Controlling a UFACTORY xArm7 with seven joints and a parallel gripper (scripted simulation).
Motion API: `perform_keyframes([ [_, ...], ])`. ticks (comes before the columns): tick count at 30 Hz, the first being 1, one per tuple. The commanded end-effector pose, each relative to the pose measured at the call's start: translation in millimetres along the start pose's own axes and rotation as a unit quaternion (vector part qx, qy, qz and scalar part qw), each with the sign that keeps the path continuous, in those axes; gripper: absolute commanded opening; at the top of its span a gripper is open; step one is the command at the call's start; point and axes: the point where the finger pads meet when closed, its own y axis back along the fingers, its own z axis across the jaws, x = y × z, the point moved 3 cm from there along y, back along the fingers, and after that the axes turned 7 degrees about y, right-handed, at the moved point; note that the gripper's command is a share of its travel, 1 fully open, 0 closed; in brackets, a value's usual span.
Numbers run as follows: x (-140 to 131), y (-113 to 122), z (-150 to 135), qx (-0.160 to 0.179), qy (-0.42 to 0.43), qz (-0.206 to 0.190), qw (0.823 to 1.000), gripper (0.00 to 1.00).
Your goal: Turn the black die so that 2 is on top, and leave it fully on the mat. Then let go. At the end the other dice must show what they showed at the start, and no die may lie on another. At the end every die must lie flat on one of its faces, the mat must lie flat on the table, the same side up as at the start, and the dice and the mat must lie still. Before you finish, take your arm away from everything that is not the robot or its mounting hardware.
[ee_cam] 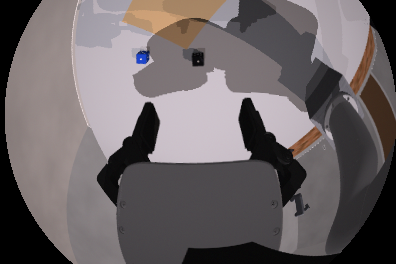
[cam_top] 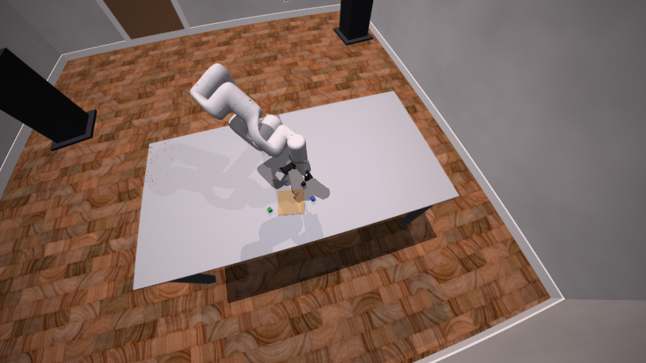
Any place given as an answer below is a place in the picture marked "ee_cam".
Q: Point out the tan flat mat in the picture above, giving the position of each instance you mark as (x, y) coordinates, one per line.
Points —
(178, 21)

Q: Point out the blue die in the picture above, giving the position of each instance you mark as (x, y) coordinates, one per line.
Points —
(142, 57)

